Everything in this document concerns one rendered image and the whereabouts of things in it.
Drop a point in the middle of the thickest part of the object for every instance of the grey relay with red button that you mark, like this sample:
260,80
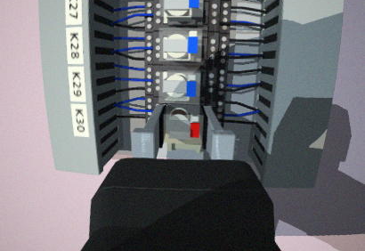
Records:
183,123

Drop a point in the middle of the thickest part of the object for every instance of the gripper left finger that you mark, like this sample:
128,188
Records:
146,141

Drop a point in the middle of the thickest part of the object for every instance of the grey relay panel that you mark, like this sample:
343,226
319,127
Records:
288,108

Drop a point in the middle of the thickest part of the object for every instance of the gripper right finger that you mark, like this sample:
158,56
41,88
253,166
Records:
218,142

